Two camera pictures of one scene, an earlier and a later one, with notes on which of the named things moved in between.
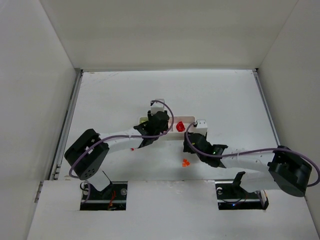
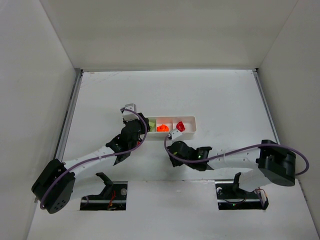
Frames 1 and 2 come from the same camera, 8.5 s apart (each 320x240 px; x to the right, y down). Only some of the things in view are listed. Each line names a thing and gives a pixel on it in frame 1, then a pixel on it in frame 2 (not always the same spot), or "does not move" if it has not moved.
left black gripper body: [155, 117] to [141, 122]
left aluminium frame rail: [57, 163] does not move
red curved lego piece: [180, 126] does not move
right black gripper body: [194, 138] to [175, 149]
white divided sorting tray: [181, 124] does not move
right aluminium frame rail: [257, 74] does not move
